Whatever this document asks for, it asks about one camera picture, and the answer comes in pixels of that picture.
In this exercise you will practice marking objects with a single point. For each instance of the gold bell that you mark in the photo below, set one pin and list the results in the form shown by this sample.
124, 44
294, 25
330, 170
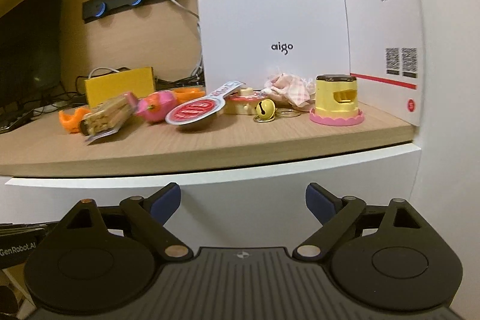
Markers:
265, 109

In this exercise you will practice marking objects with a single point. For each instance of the red white round packet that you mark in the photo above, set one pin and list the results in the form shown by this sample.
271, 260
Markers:
195, 113

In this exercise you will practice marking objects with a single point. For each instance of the pink small packet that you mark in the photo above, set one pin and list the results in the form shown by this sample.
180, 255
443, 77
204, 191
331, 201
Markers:
292, 89

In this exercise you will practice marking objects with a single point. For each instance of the yellow cardboard box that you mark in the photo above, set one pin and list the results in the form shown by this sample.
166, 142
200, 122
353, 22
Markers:
116, 85

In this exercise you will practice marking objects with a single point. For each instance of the wafer biscuit packet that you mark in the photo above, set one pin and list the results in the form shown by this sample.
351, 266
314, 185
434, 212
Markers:
107, 117

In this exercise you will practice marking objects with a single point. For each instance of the yellow cake toy pink base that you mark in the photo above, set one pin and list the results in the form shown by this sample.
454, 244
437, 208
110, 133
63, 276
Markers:
330, 98

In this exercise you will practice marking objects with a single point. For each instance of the black computer monitor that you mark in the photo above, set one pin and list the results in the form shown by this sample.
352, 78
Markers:
30, 42

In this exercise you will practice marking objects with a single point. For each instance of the pink orange round toy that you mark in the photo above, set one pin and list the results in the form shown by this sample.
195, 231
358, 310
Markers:
157, 108

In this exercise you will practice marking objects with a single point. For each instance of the white computer case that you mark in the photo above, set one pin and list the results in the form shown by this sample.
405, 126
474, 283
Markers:
262, 5

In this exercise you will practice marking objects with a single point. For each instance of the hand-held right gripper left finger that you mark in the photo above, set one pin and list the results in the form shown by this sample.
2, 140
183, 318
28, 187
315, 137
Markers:
167, 205

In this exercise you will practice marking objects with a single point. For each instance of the metal key rings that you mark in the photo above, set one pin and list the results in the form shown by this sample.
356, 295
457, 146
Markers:
278, 112

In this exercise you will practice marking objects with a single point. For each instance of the white printed leaflet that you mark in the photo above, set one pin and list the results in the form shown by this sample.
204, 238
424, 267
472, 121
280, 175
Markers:
375, 27

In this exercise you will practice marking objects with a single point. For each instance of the black keyboard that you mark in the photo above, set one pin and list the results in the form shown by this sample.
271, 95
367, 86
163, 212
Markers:
11, 121

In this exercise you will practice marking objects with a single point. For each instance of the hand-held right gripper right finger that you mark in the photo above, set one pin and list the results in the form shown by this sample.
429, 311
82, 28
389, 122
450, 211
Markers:
318, 205

